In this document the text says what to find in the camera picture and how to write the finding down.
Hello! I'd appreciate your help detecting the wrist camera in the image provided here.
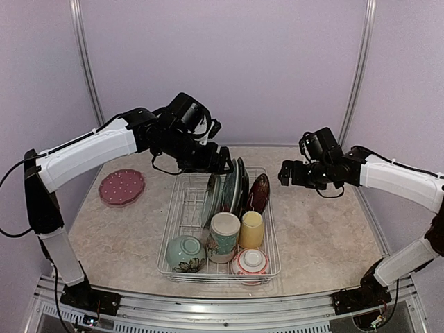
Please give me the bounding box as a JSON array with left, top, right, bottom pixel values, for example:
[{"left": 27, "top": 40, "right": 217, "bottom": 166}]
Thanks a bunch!
[
  {"left": 194, "top": 119, "right": 221, "bottom": 146},
  {"left": 299, "top": 127, "right": 342, "bottom": 164}
]

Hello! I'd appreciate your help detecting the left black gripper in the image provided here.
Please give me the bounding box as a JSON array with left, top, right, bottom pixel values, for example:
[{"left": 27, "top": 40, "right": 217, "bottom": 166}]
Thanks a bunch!
[{"left": 163, "top": 128, "right": 234, "bottom": 174}]

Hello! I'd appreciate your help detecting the pink polka dot plate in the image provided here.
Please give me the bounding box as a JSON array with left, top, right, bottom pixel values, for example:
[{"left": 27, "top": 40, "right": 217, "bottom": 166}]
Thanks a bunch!
[{"left": 98, "top": 169, "right": 145, "bottom": 207}]

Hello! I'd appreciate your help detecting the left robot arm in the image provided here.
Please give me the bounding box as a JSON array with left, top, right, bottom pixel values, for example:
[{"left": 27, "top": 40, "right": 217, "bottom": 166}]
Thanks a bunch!
[{"left": 24, "top": 92, "right": 234, "bottom": 309}]

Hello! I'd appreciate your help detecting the light green flower bowl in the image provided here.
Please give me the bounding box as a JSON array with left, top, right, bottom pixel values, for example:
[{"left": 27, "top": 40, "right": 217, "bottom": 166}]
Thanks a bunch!
[{"left": 166, "top": 235, "right": 207, "bottom": 273}]

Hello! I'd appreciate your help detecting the left aluminium corner post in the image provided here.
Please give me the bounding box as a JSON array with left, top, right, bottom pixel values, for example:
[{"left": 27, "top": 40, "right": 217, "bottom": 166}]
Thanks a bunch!
[{"left": 69, "top": 0, "right": 105, "bottom": 126}]

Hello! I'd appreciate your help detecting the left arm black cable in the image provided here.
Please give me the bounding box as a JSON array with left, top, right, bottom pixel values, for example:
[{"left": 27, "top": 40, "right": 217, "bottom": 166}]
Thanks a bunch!
[{"left": 0, "top": 154, "right": 37, "bottom": 239}]

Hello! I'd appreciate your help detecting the teal floral mug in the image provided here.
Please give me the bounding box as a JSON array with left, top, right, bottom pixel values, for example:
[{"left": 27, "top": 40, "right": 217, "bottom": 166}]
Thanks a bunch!
[{"left": 205, "top": 212, "right": 241, "bottom": 264}]

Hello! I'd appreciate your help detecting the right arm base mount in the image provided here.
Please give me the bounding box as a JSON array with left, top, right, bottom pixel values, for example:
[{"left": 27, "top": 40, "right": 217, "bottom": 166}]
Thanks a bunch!
[{"left": 332, "top": 275, "right": 392, "bottom": 315}]

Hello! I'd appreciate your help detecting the dark red oval dish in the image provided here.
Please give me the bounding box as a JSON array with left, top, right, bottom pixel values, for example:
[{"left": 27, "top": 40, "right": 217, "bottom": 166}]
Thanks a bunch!
[{"left": 245, "top": 173, "right": 271, "bottom": 214}]

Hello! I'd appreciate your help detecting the aluminium front frame rail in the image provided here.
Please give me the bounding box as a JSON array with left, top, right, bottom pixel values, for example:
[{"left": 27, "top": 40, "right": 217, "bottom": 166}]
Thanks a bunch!
[{"left": 20, "top": 273, "right": 427, "bottom": 333}]

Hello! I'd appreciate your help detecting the white red rimmed bowl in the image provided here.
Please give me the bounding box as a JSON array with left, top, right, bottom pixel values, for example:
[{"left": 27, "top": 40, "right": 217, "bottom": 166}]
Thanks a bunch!
[{"left": 230, "top": 248, "right": 271, "bottom": 286}]

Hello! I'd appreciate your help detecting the white wire dish rack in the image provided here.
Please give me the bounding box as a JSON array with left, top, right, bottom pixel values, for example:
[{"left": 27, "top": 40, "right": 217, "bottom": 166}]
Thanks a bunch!
[{"left": 157, "top": 166, "right": 282, "bottom": 286}]

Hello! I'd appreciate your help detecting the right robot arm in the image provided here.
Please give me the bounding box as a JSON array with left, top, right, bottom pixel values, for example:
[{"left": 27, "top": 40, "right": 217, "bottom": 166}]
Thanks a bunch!
[{"left": 278, "top": 146, "right": 443, "bottom": 308}]

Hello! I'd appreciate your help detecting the yellow cup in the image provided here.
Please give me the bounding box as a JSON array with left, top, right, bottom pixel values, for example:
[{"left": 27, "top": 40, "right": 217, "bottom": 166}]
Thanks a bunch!
[{"left": 239, "top": 211, "right": 264, "bottom": 248}]

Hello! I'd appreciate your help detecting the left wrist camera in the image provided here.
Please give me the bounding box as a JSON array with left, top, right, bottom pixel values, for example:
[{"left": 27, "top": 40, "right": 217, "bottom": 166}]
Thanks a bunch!
[{"left": 194, "top": 119, "right": 221, "bottom": 146}]

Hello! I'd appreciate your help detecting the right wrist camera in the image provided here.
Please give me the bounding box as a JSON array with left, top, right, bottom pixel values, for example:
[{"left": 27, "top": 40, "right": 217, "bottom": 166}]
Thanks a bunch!
[{"left": 299, "top": 127, "right": 342, "bottom": 164}]

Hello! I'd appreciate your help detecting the black plate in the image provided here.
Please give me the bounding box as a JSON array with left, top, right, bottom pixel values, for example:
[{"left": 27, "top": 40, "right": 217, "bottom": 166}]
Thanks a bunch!
[{"left": 237, "top": 157, "right": 250, "bottom": 218}]

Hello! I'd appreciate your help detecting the light blue flower plate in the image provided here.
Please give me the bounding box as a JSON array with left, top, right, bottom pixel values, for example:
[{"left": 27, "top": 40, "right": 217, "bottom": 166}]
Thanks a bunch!
[{"left": 200, "top": 174, "right": 222, "bottom": 228}]

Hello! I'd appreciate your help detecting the teal and red patterned plate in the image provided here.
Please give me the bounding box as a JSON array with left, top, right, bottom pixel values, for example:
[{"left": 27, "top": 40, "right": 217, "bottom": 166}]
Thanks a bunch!
[{"left": 219, "top": 157, "right": 244, "bottom": 215}]

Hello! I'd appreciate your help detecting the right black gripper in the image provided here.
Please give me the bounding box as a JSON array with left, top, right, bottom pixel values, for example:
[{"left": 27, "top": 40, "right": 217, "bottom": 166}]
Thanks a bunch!
[{"left": 278, "top": 160, "right": 333, "bottom": 190}]

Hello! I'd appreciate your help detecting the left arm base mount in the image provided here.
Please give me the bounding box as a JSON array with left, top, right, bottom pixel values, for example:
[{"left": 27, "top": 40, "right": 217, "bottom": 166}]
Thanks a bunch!
[{"left": 60, "top": 282, "right": 121, "bottom": 316}]

